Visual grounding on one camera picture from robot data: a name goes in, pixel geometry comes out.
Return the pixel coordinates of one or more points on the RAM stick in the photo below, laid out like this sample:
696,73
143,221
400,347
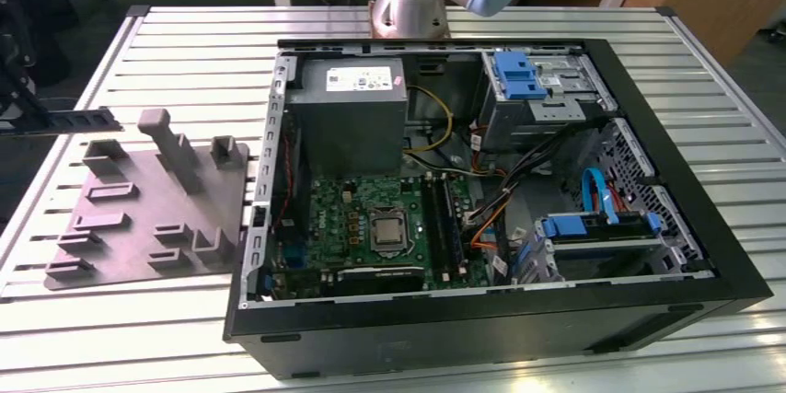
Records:
86,119

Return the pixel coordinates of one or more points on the black RAM slot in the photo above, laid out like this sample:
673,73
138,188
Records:
436,227

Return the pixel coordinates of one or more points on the black office chair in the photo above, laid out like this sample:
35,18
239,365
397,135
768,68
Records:
58,11

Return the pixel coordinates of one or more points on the grey parts rack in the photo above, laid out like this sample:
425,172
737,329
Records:
154,209

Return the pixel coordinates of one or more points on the grey power supply unit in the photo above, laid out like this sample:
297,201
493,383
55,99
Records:
350,135

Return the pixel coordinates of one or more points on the green motherboard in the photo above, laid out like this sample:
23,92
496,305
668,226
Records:
334,209

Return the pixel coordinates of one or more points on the silver CPU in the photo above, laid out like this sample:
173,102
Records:
389,232

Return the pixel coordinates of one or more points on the black graphics card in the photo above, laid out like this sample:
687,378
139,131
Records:
381,280

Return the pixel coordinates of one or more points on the blue plastic drive latch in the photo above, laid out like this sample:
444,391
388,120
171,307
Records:
516,73

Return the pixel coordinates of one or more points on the metal optical drive cage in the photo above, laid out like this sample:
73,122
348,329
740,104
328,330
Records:
553,112

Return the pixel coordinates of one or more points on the black PC case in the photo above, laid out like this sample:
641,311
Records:
430,333

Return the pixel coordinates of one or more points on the blue disk carrier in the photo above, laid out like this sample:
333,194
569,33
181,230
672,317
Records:
568,227

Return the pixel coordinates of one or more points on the metal disk bay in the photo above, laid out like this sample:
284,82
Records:
544,264

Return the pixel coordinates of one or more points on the black chair base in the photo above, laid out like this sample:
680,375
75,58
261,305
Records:
777,34

